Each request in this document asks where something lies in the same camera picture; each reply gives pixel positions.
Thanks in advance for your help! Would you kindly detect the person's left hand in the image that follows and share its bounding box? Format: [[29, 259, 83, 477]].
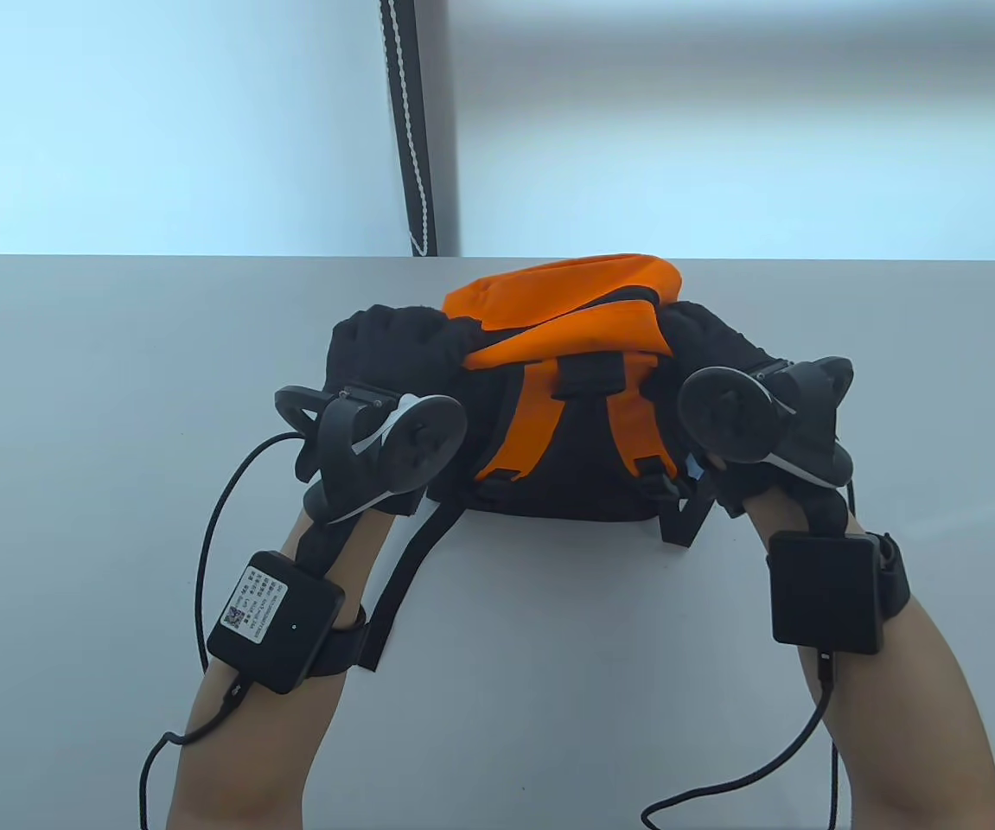
[[328, 303, 485, 407]]

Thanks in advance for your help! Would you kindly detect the person's right hand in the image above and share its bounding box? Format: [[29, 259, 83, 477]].
[[653, 300, 796, 407]]

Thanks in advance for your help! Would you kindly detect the orange and black backpack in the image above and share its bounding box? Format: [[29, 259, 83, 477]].
[[357, 253, 716, 675]]

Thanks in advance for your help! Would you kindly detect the person's right forearm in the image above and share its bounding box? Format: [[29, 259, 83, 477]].
[[795, 519, 995, 830]]

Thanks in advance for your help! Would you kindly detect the person's left forearm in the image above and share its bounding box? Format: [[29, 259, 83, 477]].
[[166, 497, 396, 830]]

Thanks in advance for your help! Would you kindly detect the black controller on right glove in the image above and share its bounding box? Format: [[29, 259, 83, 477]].
[[676, 355, 855, 520]]

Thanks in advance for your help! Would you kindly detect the black controller on glove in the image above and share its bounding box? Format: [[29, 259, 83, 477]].
[[676, 355, 855, 520], [274, 383, 469, 525]]

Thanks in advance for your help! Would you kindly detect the black controller on left glove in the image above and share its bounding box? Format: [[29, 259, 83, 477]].
[[274, 383, 469, 525]]

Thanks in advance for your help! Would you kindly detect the white bead blind cord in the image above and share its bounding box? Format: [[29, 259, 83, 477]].
[[382, 0, 431, 257]]

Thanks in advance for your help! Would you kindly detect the black vertical window frame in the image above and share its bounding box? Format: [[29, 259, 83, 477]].
[[376, 0, 463, 259]]

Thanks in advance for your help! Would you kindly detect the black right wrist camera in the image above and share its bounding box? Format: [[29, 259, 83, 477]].
[[769, 529, 912, 656]]

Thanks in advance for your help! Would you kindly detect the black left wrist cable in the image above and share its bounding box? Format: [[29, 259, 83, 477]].
[[140, 431, 308, 830]]

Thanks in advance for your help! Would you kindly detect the black labelled left wrist camera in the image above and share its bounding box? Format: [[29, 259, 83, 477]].
[[205, 550, 370, 696]]

